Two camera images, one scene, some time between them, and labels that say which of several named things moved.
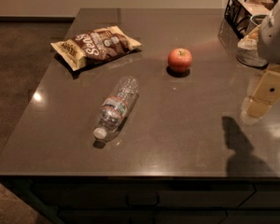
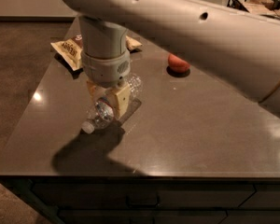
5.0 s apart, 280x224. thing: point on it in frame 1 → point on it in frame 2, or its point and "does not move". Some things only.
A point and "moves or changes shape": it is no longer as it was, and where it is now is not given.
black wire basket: [242, 7] does not move
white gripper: [276, 37] → [105, 70]
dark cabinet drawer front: [172, 196] does not move
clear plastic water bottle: [116, 107] moves or changes shape
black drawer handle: [142, 200] does not move
